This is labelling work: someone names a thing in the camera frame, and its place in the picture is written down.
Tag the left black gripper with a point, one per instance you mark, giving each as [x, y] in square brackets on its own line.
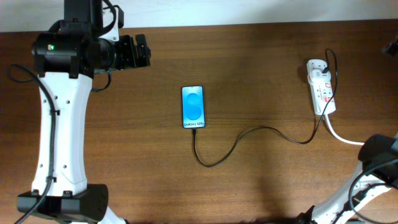
[143, 52]

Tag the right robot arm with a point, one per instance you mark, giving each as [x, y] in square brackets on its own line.
[375, 175]

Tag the blue screen Galaxy smartphone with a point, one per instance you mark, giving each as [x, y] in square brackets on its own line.
[193, 107]

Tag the white charger plug adapter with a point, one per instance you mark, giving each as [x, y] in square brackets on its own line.
[318, 76]

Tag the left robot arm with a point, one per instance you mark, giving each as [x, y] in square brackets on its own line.
[66, 59]

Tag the white power strip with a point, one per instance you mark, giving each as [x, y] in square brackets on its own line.
[321, 92]

